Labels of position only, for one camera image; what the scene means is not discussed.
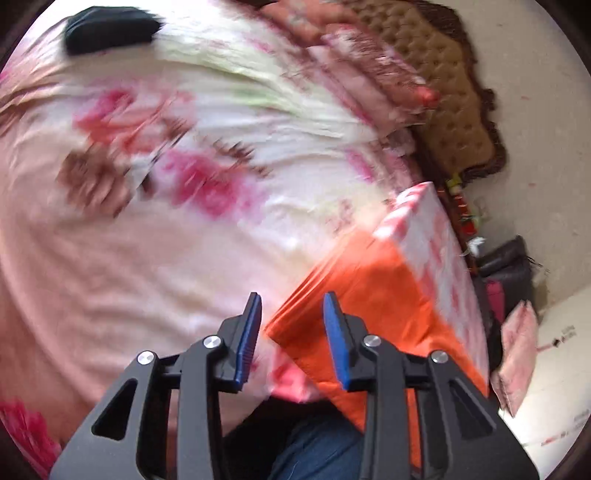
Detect black folded cloth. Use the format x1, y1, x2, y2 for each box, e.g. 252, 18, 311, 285
64, 6, 163, 57

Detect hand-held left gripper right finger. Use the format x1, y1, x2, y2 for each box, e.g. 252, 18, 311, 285
323, 292, 541, 480

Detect dark leather bag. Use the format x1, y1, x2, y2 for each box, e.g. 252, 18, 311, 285
475, 235, 537, 370

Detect orange pants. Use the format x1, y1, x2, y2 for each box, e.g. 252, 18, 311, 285
265, 226, 490, 467

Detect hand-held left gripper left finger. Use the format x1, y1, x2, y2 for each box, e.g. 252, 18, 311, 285
48, 292, 262, 480

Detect person's blue jeans leg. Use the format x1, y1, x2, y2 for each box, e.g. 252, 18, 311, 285
225, 399, 370, 480

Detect brown tufted headboard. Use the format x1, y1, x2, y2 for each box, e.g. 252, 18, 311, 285
342, 0, 509, 186

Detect magenta cloth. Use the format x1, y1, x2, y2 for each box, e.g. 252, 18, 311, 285
485, 281, 507, 325

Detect red and white checkered cloth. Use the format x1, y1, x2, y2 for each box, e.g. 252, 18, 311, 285
373, 181, 491, 374

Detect pink floral bed sheet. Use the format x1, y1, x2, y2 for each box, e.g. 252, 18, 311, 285
0, 0, 419, 480

